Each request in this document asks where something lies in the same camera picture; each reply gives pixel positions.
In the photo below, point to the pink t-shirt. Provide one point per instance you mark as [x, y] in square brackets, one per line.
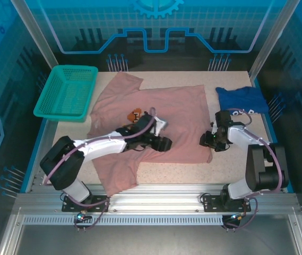
[180, 111]

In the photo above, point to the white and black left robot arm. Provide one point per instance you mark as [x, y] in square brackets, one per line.
[105, 146]

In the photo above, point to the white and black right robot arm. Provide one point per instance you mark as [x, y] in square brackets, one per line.
[259, 170]

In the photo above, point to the blue t-shirt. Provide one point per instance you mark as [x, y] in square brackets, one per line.
[241, 98]

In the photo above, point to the green plastic mesh basket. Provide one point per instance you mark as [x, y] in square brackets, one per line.
[65, 93]

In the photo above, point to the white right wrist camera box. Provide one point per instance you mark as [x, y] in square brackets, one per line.
[213, 128]

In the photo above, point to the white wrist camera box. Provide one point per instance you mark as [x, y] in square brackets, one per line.
[213, 128]
[161, 125]

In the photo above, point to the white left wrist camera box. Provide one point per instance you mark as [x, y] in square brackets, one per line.
[161, 125]

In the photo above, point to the aluminium mounting rail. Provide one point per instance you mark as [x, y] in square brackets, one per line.
[156, 202]

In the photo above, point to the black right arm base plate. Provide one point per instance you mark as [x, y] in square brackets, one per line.
[211, 205]

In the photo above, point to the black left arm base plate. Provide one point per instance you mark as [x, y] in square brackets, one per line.
[99, 204]

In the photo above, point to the aluminium frame post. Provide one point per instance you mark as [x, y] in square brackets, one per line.
[274, 37]
[36, 37]

